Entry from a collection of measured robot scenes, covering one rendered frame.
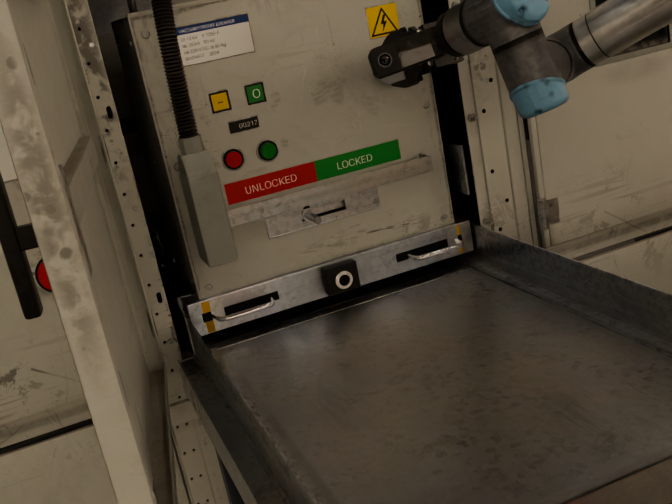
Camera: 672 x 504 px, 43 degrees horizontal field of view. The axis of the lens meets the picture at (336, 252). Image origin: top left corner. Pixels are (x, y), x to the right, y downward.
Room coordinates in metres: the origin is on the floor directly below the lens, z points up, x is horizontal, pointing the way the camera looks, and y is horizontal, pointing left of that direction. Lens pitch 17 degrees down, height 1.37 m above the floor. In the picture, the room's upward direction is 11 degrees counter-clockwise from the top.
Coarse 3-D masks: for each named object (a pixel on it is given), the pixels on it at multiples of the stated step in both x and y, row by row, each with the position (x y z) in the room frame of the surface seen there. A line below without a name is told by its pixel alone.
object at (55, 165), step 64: (0, 0) 0.67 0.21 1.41; (64, 0) 1.26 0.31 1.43; (0, 64) 0.66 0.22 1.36; (64, 128) 1.06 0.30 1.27; (0, 192) 0.69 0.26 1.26; (64, 192) 0.68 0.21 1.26; (64, 256) 0.67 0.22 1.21; (128, 256) 1.27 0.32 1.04; (64, 320) 0.66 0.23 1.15; (128, 320) 1.18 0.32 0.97; (128, 384) 0.96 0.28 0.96; (128, 448) 0.67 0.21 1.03
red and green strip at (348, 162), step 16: (384, 144) 1.46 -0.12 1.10; (320, 160) 1.42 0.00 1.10; (336, 160) 1.43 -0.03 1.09; (352, 160) 1.44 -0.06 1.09; (368, 160) 1.45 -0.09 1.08; (384, 160) 1.46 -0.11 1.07; (256, 176) 1.39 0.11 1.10; (272, 176) 1.39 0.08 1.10; (288, 176) 1.40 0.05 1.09; (304, 176) 1.41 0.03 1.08; (320, 176) 1.42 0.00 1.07; (240, 192) 1.38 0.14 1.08; (256, 192) 1.38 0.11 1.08; (272, 192) 1.39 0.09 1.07
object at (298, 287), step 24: (456, 216) 1.53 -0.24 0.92; (408, 240) 1.45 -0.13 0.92; (432, 240) 1.47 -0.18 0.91; (360, 264) 1.42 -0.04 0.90; (384, 264) 1.43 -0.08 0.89; (408, 264) 1.45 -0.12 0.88; (240, 288) 1.36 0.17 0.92; (264, 288) 1.37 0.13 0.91; (288, 288) 1.38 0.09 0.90; (312, 288) 1.39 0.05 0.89; (192, 312) 1.33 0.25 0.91; (264, 312) 1.36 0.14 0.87
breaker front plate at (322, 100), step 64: (256, 0) 1.41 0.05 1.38; (320, 0) 1.44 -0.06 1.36; (384, 0) 1.47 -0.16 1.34; (256, 64) 1.40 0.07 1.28; (320, 64) 1.43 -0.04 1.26; (256, 128) 1.39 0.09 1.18; (320, 128) 1.43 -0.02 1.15; (384, 128) 1.46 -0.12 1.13; (384, 192) 1.46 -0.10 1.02; (448, 192) 1.49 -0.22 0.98; (192, 256) 1.35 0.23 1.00; (256, 256) 1.38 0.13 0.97; (320, 256) 1.41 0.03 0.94
